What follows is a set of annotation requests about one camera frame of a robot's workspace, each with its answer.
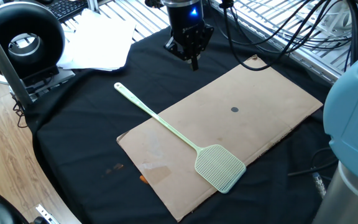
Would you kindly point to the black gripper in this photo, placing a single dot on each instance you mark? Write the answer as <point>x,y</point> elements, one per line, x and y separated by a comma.
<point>186,25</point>

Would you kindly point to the pale green plastic flyswatter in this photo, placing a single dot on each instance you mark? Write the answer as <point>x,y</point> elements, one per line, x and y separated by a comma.
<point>219,168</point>

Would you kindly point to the black dot sticker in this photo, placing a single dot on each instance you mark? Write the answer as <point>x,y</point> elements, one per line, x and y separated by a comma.
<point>234,109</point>

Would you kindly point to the brown cardboard sheet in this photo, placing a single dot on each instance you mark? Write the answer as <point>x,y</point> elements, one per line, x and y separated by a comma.
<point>216,130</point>

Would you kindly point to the white paper stack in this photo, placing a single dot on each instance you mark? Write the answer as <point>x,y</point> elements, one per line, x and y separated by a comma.
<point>98,43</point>

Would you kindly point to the black computer keyboard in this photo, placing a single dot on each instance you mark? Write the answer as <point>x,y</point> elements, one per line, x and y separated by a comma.
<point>67,7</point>

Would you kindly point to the black table cloth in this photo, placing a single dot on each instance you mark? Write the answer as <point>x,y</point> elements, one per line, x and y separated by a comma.
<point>82,124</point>

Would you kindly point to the small orange scrap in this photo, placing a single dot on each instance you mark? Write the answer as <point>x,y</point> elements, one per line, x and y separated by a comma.
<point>143,179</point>

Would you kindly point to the grey metal frame post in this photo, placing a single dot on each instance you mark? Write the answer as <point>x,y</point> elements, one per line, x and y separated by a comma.
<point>5,68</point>

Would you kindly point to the white metal bracket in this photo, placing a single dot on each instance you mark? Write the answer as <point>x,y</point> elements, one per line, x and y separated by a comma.
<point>45,214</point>

